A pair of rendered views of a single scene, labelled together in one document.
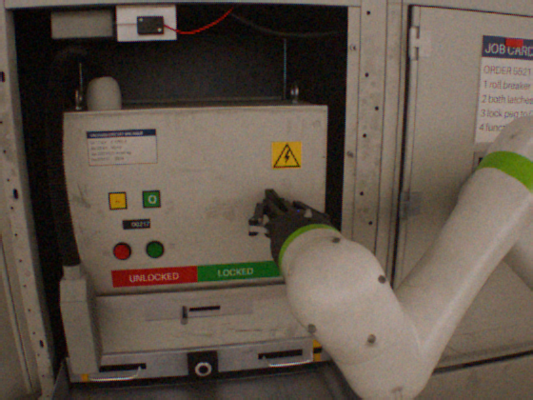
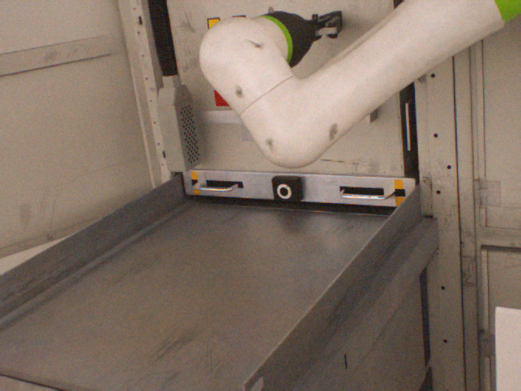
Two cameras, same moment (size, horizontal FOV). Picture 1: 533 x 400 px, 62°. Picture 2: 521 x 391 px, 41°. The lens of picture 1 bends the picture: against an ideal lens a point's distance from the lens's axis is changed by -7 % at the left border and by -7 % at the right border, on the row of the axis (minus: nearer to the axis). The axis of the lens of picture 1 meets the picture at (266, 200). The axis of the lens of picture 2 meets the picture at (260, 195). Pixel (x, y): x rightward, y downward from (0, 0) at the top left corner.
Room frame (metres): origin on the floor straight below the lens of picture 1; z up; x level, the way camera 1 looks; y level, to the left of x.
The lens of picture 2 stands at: (-0.29, -0.74, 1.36)
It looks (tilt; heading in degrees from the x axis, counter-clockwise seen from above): 19 degrees down; 41
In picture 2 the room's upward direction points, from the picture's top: 8 degrees counter-clockwise
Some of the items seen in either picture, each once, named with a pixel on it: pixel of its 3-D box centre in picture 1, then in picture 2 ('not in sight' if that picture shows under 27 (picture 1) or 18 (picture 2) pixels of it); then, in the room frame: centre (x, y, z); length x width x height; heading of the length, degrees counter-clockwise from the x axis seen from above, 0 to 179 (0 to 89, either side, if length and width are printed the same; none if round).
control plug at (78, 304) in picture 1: (82, 320); (180, 127); (0.71, 0.32, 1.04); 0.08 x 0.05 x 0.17; 10
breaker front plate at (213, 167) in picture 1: (195, 243); (277, 65); (0.82, 0.13, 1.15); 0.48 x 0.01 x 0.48; 100
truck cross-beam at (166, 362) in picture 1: (202, 354); (295, 183); (0.83, 0.13, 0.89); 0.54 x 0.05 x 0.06; 100
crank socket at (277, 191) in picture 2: (203, 365); (286, 188); (0.80, 0.13, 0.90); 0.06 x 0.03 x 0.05; 100
